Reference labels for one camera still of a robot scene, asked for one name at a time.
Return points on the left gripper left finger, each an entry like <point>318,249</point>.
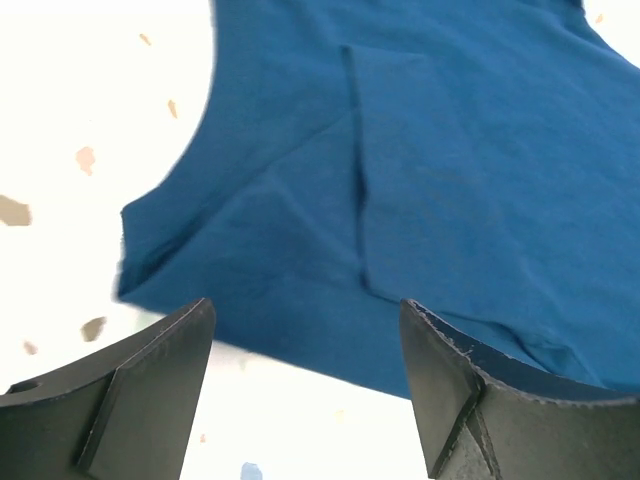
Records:
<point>124,412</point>

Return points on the blue printed t shirt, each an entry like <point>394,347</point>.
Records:
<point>479,157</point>

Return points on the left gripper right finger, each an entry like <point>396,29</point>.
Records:
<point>483,415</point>

